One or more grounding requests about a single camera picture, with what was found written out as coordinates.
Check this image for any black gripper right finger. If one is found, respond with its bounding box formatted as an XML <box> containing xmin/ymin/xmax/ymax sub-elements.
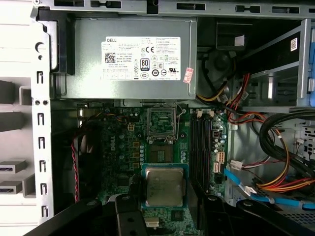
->
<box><xmin>188</xmin><ymin>176</ymin><xmax>315</xmax><ymax>236</ymax></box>

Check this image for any thick black wire bundle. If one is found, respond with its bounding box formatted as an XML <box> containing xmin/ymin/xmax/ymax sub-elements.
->
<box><xmin>259</xmin><ymin>113</ymin><xmax>315</xmax><ymax>177</ymax></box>

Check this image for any silver CPU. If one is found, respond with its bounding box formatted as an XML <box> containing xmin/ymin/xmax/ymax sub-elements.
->
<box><xmin>141</xmin><ymin>162</ymin><xmax>189</xmax><ymax>210</ymax></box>

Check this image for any grey power supply unit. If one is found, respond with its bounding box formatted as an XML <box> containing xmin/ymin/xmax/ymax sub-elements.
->
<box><xmin>53</xmin><ymin>17</ymin><xmax>199</xmax><ymax>100</ymax></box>

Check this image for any green motherboard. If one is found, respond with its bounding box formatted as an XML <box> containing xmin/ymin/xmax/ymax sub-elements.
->
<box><xmin>77</xmin><ymin>103</ymin><xmax>228</xmax><ymax>236</ymax></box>

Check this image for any blue plastic drive latch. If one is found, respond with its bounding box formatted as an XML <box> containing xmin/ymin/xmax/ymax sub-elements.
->
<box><xmin>307</xmin><ymin>40</ymin><xmax>315</xmax><ymax>100</ymax></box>

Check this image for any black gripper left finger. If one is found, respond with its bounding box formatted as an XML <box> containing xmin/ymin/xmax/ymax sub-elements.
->
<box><xmin>23</xmin><ymin>177</ymin><xmax>149</xmax><ymax>236</ymax></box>

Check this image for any grey parts rack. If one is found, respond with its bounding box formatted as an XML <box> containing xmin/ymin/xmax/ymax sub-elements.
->
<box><xmin>0</xmin><ymin>77</ymin><xmax>37</xmax><ymax>200</ymax></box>

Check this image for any metal socket cover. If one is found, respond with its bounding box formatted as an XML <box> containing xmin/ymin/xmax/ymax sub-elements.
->
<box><xmin>146</xmin><ymin>104</ymin><xmax>178</xmax><ymax>146</ymax></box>

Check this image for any CPU socket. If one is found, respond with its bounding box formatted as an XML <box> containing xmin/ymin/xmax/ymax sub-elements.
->
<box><xmin>147</xmin><ymin>144</ymin><xmax>178</xmax><ymax>164</ymax></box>

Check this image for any pale blue flat wire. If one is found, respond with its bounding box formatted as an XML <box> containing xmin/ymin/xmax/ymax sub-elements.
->
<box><xmin>224</xmin><ymin>167</ymin><xmax>315</xmax><ymax>209</ymax></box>

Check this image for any black case fan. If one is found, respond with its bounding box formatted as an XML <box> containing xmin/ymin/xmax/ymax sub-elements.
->
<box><xmin>71</xmin><ymin>120</ymin><xmax>103</xmax><ymax>204</ymax></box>

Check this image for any black PC case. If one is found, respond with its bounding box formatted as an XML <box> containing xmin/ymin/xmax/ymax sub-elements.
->
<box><xmin>29</xmin><ymin>0</ymin><xmax>315</xmax><ymax>236</ymax></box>

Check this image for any metal locking lever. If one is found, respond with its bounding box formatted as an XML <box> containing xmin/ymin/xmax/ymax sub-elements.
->
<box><xmin>173</xmin><ymin>103</ymin><xmax>187</xmax><ymax>146</ymax></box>

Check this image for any red black fan wire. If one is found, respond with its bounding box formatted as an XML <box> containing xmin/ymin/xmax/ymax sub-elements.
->
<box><xmin>70</xmin><ymin>118</ymin><xmax>87</xmax><ymax>204</ymax></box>

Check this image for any multicolour fan wire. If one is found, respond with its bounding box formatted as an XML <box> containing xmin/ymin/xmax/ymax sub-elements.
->
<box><xmin>92</xmin><ymin>111</ymin><xmax>128</xmax><ymax>125</ymax></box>

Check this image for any orange red wire bundle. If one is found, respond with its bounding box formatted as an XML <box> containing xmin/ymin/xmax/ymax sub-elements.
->
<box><xmin>225</xmin><ymin>72</ymin><xmax>315</xmax><ymax>195</ymax></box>

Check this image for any grey metal drive cage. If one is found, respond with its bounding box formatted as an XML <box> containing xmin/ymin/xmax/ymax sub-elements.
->
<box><xmin>236</xmin><ymin>18</ymin><xmax>312</xmax><ymax>109</ymax></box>

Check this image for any white wire plug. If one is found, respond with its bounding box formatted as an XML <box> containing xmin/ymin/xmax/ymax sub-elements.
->
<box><xmin>230</xmin><ymin>159</ymin><xmax>245</xmax><ymax>172</ymax></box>

